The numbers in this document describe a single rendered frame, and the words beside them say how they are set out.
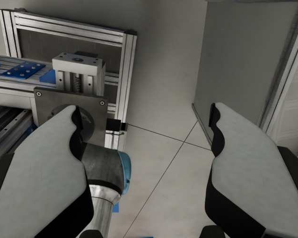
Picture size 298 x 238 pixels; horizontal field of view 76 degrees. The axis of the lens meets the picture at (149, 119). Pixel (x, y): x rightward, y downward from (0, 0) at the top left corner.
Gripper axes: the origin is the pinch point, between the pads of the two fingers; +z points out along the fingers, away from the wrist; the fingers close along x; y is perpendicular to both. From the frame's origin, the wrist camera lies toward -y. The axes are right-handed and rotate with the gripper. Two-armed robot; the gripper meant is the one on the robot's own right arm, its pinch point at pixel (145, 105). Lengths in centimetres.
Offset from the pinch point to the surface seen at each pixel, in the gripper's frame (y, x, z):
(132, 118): 91, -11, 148
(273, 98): 23, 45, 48
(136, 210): 241, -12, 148
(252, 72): 19, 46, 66
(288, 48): 7, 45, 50
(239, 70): 22, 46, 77
